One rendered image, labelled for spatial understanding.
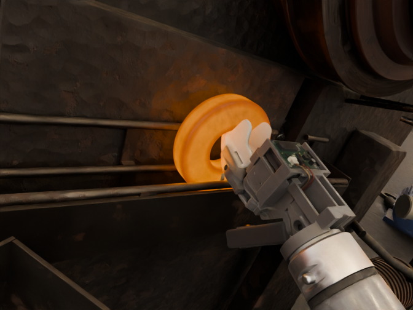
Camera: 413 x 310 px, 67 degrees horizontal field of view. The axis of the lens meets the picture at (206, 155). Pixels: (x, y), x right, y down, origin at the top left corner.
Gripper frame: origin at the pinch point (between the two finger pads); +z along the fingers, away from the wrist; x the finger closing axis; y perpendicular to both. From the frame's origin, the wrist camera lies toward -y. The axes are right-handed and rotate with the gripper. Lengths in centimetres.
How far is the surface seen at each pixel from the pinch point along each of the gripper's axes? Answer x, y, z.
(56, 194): 23.1, -5.9, -5.8
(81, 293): 23.9, 1.1, -19.6
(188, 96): 5.5, 1.7, 5.8
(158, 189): 11.4, -5.3, -5.9
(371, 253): -164, -82, 3
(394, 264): -48, -16, -20
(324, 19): -3.3, 19.1, 0.4
